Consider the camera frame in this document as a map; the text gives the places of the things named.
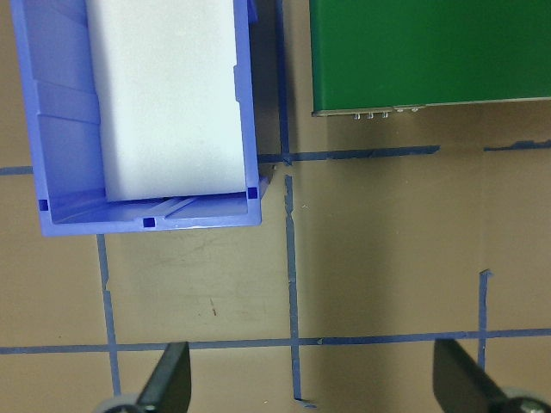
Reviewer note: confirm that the white foam pad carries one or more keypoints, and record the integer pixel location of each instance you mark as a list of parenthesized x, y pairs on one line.
[(172, 107)]

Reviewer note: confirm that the blue plastic storage bin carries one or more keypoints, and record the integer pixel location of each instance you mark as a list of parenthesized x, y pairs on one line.
[(64, 129)]

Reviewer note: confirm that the green conveyor belt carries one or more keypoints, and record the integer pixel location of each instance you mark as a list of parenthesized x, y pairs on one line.
[(430, 51)]

